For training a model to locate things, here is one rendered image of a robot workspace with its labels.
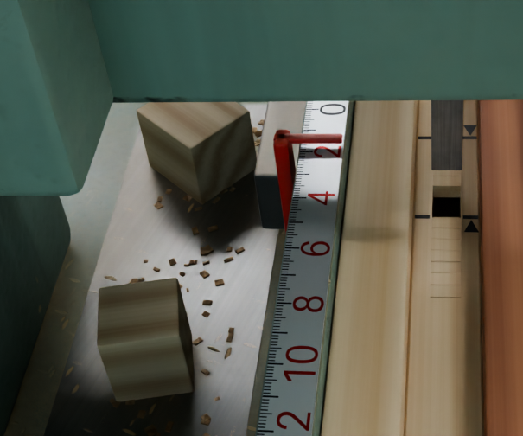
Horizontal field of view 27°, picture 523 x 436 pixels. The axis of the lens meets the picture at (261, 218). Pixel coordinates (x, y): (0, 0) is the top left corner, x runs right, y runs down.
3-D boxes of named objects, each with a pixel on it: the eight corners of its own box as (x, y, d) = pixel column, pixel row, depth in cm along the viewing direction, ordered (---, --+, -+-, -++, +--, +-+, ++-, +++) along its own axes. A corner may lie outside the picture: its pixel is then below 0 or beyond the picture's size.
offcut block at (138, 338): (116, 403, 46) (96, 346, 44) (117, 344, 49) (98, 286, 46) (194, 393, 46) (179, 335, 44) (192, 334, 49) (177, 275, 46)
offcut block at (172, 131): (258, 167, 56) (250, 110, 53) (201, 206, 54) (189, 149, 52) (205, 130, 59) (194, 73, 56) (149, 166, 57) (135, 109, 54)
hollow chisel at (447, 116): (462, 171, 32) (465, 33, 29) (431, 171, 33) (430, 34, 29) (462, 150, 33) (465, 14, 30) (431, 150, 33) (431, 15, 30)
